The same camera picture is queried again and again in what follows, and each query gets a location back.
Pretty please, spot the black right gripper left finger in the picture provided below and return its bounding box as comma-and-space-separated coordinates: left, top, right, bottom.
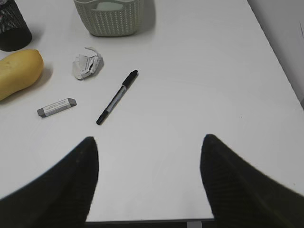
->
0, 137, 99, 228

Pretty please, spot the black marker pen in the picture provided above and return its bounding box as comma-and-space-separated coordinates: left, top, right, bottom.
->
96, 70, 138, 125

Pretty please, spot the pale green woven basket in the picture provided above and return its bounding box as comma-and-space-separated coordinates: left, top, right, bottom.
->
74, 0, 156, 37

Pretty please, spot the waste paper ball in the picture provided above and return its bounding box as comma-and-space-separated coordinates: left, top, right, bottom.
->
72, 47, 104, 81

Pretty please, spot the grey white eraser right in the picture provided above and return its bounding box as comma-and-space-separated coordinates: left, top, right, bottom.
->
37, 98, 77, 118

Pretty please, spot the black mesh pen holder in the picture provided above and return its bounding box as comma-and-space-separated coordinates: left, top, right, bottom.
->
0, 0, 32, 52

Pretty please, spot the yellow mango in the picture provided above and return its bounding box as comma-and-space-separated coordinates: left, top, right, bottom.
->
0, 49, 44, 100

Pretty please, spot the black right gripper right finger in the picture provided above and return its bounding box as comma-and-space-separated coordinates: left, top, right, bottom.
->
200, 134, 304, 228

